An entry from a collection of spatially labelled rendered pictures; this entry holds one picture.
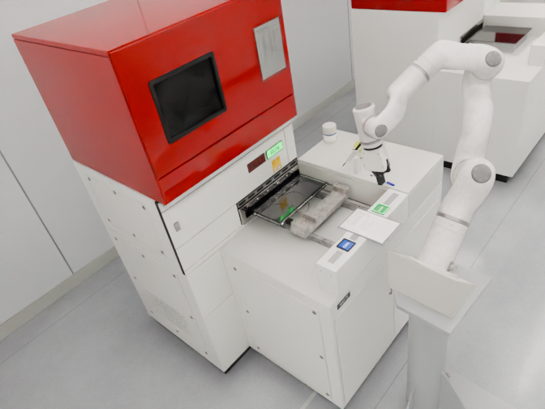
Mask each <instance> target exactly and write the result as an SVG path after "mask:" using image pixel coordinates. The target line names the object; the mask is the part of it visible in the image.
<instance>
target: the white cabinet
mask: <svg viewBox="0 0 545 409"><path fill-rule="evenodd" d="M441 190H442V181H441V182H440V183H439V184H438V185H437V186H436V187H435V189H434V190H433V191H432V192H431V193H430V194H429V195H428V197H427V198H426V199H425V200H424V201H423V202H422V203H421V205H420V206H419V207H418V208H417V209H416V210H415V211H414V212H413V213H412V214H411V215H410V216H409V218H408V221H407V222H406V223H405V224H404V225H403V226H402V227H401V229H400V230H399V231H398V232H397V233H396V234H395V235H394V236H393V237H392V238H391V239H390V240H389V242H388V243H387V244H386V245H385V246H384V247H383V249H382V250H381V251H380V252H379V253H378V254H377V256H376V257H375V258H374V259H373V260H372V261H371V263H370V264H369V265H368V266H367V267H366V268H365V269H364V270H363V271H362V272H361V273H360V274H359V276H358V277H357V278H356V279H355V280H354V281H353V282H352V284H351V285H350V286H349V287H348V288H347V289H346V290H345V292H344V293H343V294H342V295H341V296H340V298H339V299H338V300H337V301H336V302H335V303H334V304H333V306H332V307H331V308H327V307H325V306H324V305H322V304H320V303H318V302H316V301H314V300H313V299H310V298H308V297H306V296H305V295H303V294H301V293H299V292H297V291H295V290H294V289H292V288H290V287H288V286H286V285H284V284H282V283H280V282H279V281H277V280H275V279H273V278H271V277H269V276H268V275H266V274H264V273H261V272H260V271H258V270H256V269H254V268H252V267H251V266H249V265H246V264H244V263H242V262H241V261H240V260H237V259H235V258H233V257H232V256H230V255H228V254H226V253H224V252H222V251H220V252H221V256H222V259H223V261H224V265H225V269H226V272H227V274H228V277H229V280H230V285H231V287H232V290H233V293H234V298H235V300H236V303H237V306H238V310H239V313H240V316H241V318H242V323H243V326H244V329H245V331H246V335H247V339H248V342H249V344H250V347H252V348H253V349H255V350H256V351H258V352H259V353H260V354H262V355H264V356H265V357H267V358H268V359H270V360H271V361H272V362H273V363H275V364H277V365H278V366H280V367H281V368H283V369H285V370H286V371H287V372H289V373H290V374H291V375H293V376H294V377H296V378H298V379H299V380H300V381H302V382H303V383H305V384H306V385H308V386H309V387H311V388H312V389H313V390H315V391H316V392H318V393H319V394H321V395H323V396H324V397H325V398H327V399H328V400H329V401H331V402H332V403H334V404H336V405H337V406H339V407H340V408H341V409H344V407H345V406H346V404H347V403H348V402H349V401H350V399H351V398H352V397H353V395H354V394H355V392H356V391H357V389H358V388H359V386H360V385H361V384H362V383H363V381H364V380H365V379H366V377H367V376H368V374H369V373H370V371H371V370H372V369H373V368H374V367H375V365H376V363H377V362H378V361H379V359H380V358H381V356H382V355H383V353H385V351H386V350H387V349H388V347H389V346H390V344H391V343H392V341H393V340H394V338H395V337H396V336H397V335H398V333H399V332H400V331H401V329H402V328H403V326H404V325H405V323H406V322H407V321H408V320H409V315H408V314H407V313H405V312H403V311H401V310H399V309H398V308H397V306H396V303H395V299H394V295H393V289H392V288H390V287H388V251H391V252H396V253H400V254H402V255H406V256H408V255H411V256H416V257H418V256H419V253H420V252H421V249H422V247H423V244H424V242H425V240H426V237H427V235H428V232H429V230H430V229H431V225H432V223H433V221H434V219H435V216H436V214H437V211H438V209H439V207H440V202H441Z"/></svg>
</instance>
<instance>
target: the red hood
mask: <svg viewBox="0 0 545 409"><path fill-rule="evenodd" d="M11 35H12V37H13V40H14V43H15V45H16V47H17V49H18V51H19V53H20V55H21V57H22V59H23V61H24V63H25V65H26V67H27V69H28V71H29V73H30V75H31V77H32V79H33V81H34V83H35V85H36V87H37V89H38V91H39V93H40V95H41V97H42V99H43V101H44V103H45V105H46V107H47V109H48V111H49V113H50V115H51V117H52V119H53V121H54V123H55V125H56V127H57V129H58V131H59V133H60V135H61V137H62V139H63V141H64V143H65V145H66V147H67V149H68V151H69V153H70V155H71V157H72V159H73V160H75V161H77V162H79V163H81V164H83V165H85V166H87V167H89V168H91V169H93V170H95V171H97V172H99V173H101V174H103V175H105V176H107V177H109V178H111V179H113V180H115V181H117V182H119V183H121V184H123V185H125V186H127V187H129V188H131V189H133V190H135V191H137V192H139V193H141V194H143V195H145V196H147V197H149V198H151V199H153V200H155V201H157V202H159V203H161V204H163V205H167V204H168V203H170V202H171V201H173V200H175V199H176V198H178V197H179V196H181V195H182V194H183V193H184V192H186V191H188V190H189V189H191V188H192V187H194V186H195V185H196V184H197V183H199V182H201V181H202V180H204V179H205V178H207V177H208V176H209V175H211V174H212V173H214V172H215V171H216V170H218V169H220V168H221V167H222V166H224V165H225V164H227V163H228V162H229V161H231V160H233V159H234V158H236V157H237V156H238V155H240V154H241V153H243V152H244V151H246V150H247V149H249V148H250V147H251V146H252V145H254V144H256V143H257V142H259V141H260V140H262V139H263V138H264V137H265V136H267V135H269V134H270V133H272V132H273V131H275V130H276V129H278V128H279V127H280V126H282V125H283V124H285V123H287V122H288V121H289V120H291V119H292V118H293V117H295V116H296V115H297V110H296V104H295V98H294V87H293V81H292V75H291V70H290V59H289V53H288V47H287V41H286V35H285V25H284V19H283V13H282V7H281V0H109V1H106V2H102V3H99V4H96V5H95V6H91V7H88V8H85V9H83V10H80V11H76V12H74V13H71V14H69V15H64V16H62V17H59V18H57V19H52V20H50V21H48V22H45V23H43V24H38V25H36V26H33V27H30V28H27V29H24V30H22V31H19V32H15V33H12V34H11Z"/></svg>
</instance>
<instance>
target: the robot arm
mask: <svg viewBox="0 0 545 409"><path fill-rule="evenodd" d="M503 67H504V55H503V53H502V52H501V51H500V50H498V49H497V48H496V47H493V46H491V45H485V44H464V43H460V42H455V41H449V40H440V41H437V42H435V43H433V44H432V45H430V46H429V47H428V48H427V49H426V50H425V51H424V52H423V53H422V54H421V55H420V56H419V57H418V58H417V59H416V60H415V61H414V62H413V63H412V64H411V65H410V66H409V67H408V68H407V69H406V70H405V71H404V72H403V73H402V74H401V75H400V76H399V77H398V78H397V79H396V80H395V81H394V82H393V83H392V84H391V85H390V86H389V87H388V90H387V97H388V99H389V102H388V104H387V106H386V107H385V109H384V110H383V111H382V112H381V113H380V115H379V116H378V115H377V112H376V108H375V104H374V103H372V102H367V103H362V104H360V105H357V106H355V107H354V108H353V114H354V120H355V123H356V127H357V130H358V136H359V139H360V141H359V142H360V143H361V146H362V160H363V167H364V169H365V170H368V171H370V172H372V173H373V175H374V176H375V177H376V181H377V183H378V185H380V186H382V185H383V184H384V183H385V178H384V174H385V173H388V172H390V171H391V169H390V160H389V157H388V152H387V150H386V148H385V146H384V144H383V138H384V137H385V136H386V135H387V134H388V133H389V132H391V131H392V130H393V129H394V128H395V127H396V126H397V125H398V123H399V122H400V121H401V120H402V119H403V117H404V115H405V112H406V103H407V101H408V100H409V99H410V98H411V97H412V96H413V95H414V94H415V93H416V92H417V91H418V90H419V89H421V88H422V87H423V86H424V85H425V84H426V83H427V82H428V81H429V80H430V79H431V78H432V77H433V76H434V75H435V74H436V73H437V72H438V71H440V70H441V69H449V70H464V74H463V78H462V93H463V99H464V111H463V119H462V127H461V135H460V140H459V143H458V146H457V151H456V153H455V157H454V159H453V165H452V169H451V173H450V179H451V183H452V187H451V189H450V190H449V192H448V194H447V195H446V197H445V198H444V199H443V201H442V203H441V204H440V207H439V209H438V211H437V214H436V216H435V219H434V221H433V223H432V225H431V229H430V230H429V232H428V235H427V237H426V240H425V242H424V244H423V247H422V249H421V252H420V253H419V256H418V257H416V256H411V255H408V258H410V259H411V260H414V261H416V262H418V263H419V264H421V265H425V266H426V267H428V268H431V269H434V270H436V271H438V272H441V273H444V274H446V275H448V276H451V277H453V278H459V275H457V274H455V273H453V272H455V271H456V269H457V265H455V264H454V263H453V262H454V261H455V258H456V256H457V253H458V251H459V249H460V246H461V244H462V241H463V239H464V238H465V235H466V232H467V230H468V228H469V226H470V223H471V221H472V218H473V216H474V214H475V213H476V211H477V210H478V208H479V207H480V206H481V204H482V203H483V202H484V201H485V199H486V198H487V196H488V194H489V193H490V191H491V189H492V187H493V185H494V182H495V179H496V170H495V167H494V166H493V165H492V164H491V163H490V162H489V161H488V160H487V159H484V158H485V153H486V150H487V145H488V141H489V138H490V134H491V126H492V119H493V111H494V105H493V100H492V96H491V81H492V79H493V78H494V77H495V76H496V75H498V74H499V73H500V72H501V70H502V69H503ZM451 271H453V272H451Z"/></svg>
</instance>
